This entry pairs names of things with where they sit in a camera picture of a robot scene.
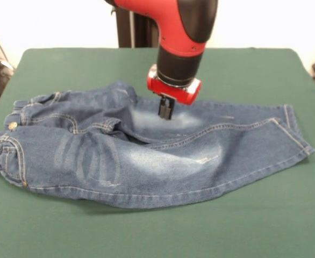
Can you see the dark green table cloth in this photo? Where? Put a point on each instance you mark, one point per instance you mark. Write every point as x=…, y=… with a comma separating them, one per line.
x=120, y=236

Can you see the blue denim jeans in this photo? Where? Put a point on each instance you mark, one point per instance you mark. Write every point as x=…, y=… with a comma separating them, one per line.
x=160, y=161

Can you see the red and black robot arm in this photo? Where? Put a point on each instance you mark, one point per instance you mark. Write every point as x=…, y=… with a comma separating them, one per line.
x=184, y=35

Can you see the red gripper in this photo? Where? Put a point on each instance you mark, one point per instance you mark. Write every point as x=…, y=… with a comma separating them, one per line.
x=179, y=94

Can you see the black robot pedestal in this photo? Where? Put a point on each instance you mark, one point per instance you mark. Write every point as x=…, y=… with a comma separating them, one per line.
x=136, y=29

